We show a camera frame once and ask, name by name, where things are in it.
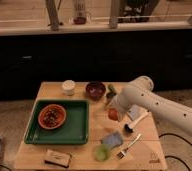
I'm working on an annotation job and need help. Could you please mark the red orange apple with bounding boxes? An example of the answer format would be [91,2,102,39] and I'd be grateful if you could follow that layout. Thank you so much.
[108,108,118,121]

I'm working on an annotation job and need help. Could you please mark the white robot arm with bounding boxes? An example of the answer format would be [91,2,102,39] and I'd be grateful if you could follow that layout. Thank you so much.
[110,76,192,136]

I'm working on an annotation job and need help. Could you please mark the white paper cup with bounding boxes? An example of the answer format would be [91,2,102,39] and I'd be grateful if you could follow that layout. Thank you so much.
[62,80,76,96]

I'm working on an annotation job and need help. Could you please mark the green plastic cup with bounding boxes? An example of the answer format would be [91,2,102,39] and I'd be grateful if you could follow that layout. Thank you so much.
[92,144,110,162]

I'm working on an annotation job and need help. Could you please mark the dark red bowl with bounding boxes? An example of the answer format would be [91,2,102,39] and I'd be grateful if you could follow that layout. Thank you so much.
[85,81,106,100]

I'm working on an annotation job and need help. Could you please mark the green cucumber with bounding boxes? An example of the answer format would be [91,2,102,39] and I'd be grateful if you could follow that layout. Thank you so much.
[108,84,118,94]

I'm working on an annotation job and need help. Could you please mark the grey cloth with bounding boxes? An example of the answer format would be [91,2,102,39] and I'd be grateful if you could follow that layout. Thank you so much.
[128,105,140,121]

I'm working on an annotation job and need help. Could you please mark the green plastic tray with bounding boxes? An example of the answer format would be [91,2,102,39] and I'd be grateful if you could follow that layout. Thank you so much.
[24,99,89,145]

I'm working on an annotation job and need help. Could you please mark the orange bowl with food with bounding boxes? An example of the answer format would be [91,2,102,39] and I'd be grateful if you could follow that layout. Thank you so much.
[38,104,67,130]

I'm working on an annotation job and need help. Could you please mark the blue sponge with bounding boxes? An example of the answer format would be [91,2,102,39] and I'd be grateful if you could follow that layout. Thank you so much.
[101,132,123,149]

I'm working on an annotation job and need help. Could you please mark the silver fork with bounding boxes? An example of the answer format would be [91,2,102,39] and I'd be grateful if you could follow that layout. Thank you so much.
[117,134,141,159]

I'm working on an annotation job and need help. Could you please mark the wooden block eraser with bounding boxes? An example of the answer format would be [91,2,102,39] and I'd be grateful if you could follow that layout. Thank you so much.
[44,149,71,168]

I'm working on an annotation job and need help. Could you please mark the white handled black brush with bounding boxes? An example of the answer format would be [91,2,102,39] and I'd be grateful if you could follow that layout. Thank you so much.
[124,112,149,134]

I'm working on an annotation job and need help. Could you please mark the black cable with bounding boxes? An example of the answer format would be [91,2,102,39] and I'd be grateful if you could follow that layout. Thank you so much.
[158,132,192,171]

